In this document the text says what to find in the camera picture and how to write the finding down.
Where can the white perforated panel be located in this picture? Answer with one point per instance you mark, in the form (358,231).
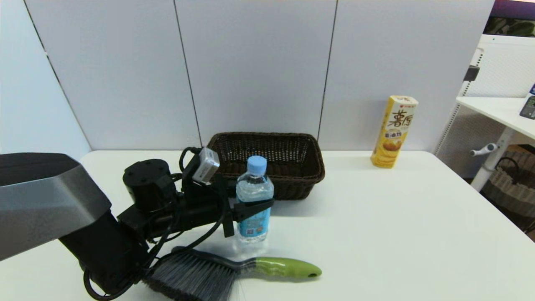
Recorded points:
(501,58)

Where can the dark brown wicker basket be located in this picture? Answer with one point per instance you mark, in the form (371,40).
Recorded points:
(292,154)

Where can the white side desk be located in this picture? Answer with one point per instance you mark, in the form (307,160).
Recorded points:
(497,108)

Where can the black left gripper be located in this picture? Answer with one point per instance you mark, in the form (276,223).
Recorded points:
(205,205)

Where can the blue label soda water bottle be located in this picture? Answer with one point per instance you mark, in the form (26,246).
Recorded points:
(254,188)

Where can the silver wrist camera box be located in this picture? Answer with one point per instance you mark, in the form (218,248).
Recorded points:
(206,165)

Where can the dark handheld device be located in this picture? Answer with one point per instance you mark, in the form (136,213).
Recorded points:
(529,108)

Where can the grey woven floor basket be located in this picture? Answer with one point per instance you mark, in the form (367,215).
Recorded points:
(512,188)

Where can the yellow potato chips can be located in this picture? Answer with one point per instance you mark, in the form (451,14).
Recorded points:
(393,133)

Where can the black panel clip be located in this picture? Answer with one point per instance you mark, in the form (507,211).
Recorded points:
(471,73)

